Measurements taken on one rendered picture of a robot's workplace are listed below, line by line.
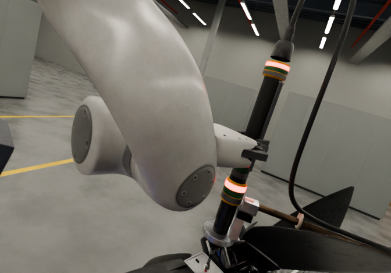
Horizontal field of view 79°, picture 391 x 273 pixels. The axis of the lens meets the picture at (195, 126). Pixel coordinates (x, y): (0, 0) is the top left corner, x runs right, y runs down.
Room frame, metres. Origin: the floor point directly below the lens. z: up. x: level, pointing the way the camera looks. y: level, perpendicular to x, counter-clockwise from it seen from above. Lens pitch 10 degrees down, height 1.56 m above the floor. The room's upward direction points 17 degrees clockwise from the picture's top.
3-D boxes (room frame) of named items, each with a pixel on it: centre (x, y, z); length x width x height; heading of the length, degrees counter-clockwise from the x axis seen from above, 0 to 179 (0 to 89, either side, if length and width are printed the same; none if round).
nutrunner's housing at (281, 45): (0.46, -0.11, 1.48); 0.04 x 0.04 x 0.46
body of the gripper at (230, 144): (0.38, -0.04, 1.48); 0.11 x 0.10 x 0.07; 135
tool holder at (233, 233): (0.46, -0.12, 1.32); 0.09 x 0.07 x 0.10; 80
